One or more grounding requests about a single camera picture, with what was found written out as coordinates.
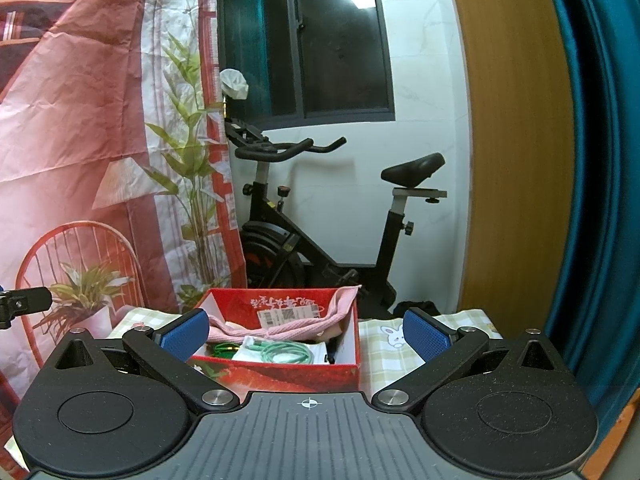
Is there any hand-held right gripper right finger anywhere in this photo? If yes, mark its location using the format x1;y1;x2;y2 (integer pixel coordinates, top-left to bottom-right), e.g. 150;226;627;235
371;307;571;411

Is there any black exercise bike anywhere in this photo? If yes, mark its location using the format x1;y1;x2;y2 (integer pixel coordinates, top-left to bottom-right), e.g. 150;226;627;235
223;115;448;319

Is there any black cloth bundle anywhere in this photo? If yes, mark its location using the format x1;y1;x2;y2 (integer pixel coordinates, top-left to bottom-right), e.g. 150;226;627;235
392;300;440;319

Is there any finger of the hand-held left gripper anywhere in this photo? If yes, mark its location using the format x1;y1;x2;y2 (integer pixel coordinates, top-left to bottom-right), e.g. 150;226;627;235
0;286;52;331

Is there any checked cartoon tablecloth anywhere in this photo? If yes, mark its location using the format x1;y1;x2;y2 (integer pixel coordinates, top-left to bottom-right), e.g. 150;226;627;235
107;306;503;396

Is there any wooden door panel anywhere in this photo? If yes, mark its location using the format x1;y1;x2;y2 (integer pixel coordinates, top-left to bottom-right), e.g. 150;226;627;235
444;0;576;331

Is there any red strawberry print box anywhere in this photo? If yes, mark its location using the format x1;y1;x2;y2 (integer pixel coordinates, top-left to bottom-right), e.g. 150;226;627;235
187;286;362;396

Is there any green knitted cloth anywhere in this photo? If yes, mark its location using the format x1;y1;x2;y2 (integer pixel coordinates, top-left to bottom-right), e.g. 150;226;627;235
207;341;242;360

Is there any teal curtain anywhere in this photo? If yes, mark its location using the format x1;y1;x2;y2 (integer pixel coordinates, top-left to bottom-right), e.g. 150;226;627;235
537;0;640;441

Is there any white plastic bag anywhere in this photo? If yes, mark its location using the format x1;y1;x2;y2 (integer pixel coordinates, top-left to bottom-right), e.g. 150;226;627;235
234;336;329;365

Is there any dark window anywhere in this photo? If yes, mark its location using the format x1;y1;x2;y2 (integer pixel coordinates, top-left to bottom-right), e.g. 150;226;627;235
217;0;396;131

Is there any pink printed backdrop cloth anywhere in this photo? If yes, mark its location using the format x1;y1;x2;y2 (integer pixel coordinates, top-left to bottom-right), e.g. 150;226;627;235
0;0;248;471

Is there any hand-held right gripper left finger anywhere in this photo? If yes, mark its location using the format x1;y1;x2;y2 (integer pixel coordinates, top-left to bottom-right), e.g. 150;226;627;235
47;307;241;411

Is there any white hanging cloth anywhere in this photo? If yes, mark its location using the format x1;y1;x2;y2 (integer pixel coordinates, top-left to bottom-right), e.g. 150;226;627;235
219;67;250;101

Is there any mint green cord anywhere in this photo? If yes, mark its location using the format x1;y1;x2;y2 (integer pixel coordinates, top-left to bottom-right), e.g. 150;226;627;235
245;337;316;366

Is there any pink knitted scarf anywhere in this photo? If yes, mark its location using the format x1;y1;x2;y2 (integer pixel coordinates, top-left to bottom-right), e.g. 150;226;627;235
206;285;362;345

